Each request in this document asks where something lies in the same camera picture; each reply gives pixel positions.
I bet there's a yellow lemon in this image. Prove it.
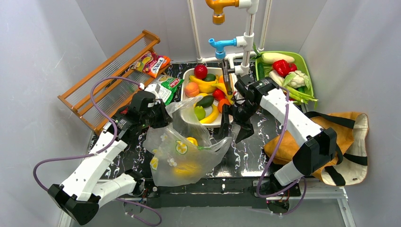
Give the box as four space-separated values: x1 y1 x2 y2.
186 137 198 146

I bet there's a green pear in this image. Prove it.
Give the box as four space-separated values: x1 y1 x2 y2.
194 106 206 121

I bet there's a clear lemon print plastic bag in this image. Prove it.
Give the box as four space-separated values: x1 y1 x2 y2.
143 97 233 187

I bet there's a yellow corn cob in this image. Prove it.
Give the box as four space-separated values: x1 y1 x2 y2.
173 163 200 177

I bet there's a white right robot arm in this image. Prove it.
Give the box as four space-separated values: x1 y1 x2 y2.
219 75 337 189

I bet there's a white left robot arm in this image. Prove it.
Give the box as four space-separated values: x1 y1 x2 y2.
47 85 172 225

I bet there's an orange fruit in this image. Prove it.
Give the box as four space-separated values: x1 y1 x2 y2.
217 98 231 113

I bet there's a green chips bag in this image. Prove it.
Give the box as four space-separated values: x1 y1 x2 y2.
145 75 183 105

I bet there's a red strawberry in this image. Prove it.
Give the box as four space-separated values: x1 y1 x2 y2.
212 88 226 101

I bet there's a green avocado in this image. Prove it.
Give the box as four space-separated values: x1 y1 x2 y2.
195 95 215 108

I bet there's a white fruit tray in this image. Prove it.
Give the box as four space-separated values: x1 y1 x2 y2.
181 65 234 128

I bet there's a yellow banana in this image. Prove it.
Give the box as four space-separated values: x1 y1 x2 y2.
189 75 218 94

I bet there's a wooden dish rack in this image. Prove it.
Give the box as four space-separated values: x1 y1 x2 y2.
58 30 160 134

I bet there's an orange yox snack bag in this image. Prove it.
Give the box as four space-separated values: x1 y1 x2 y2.
131 51 171 78

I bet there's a green cucumber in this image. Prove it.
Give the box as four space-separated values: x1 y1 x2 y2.
257 62 265 80

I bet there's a peach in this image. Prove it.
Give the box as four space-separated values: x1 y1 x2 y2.
184 82 200 97

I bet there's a green beans bunch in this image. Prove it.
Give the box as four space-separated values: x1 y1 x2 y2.
285 86 318 104

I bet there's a red pomegranate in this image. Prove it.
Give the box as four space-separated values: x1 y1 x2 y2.
194 64 208 80

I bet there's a red bell pepper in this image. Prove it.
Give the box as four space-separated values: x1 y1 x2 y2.
272 60 297 77

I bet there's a white radish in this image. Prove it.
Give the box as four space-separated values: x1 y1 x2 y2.
262 52 295 64

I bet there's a cauliflower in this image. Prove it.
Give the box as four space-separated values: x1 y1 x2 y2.
283 70 312 89

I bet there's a blue tap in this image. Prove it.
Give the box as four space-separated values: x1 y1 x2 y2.
209 38 237 60

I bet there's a green vegetable tray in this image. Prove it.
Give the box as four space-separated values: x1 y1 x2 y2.
255 51 314 105

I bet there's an orange tap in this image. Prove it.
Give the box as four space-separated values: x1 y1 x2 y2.
205 0 239 25

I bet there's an orange canvas tote bag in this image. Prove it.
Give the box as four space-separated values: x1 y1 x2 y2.
263 112 370 187

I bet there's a white pvc pipe frame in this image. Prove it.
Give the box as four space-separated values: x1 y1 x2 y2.
187 0 259 76

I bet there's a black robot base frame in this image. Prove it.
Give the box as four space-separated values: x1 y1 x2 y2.
125 169 301 214

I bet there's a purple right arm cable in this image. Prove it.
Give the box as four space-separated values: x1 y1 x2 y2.
256 86 308 217

